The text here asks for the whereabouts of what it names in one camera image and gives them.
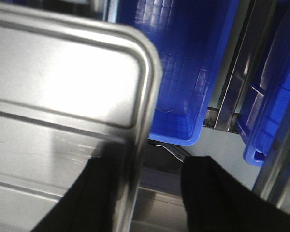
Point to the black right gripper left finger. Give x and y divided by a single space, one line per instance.
102 199

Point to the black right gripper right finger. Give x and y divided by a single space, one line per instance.
216 202

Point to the ribbed silver metal tray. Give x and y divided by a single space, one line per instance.
70 89

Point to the blue bin below tray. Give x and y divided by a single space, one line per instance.
191 37

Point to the blue bin side right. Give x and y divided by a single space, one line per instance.
268 94

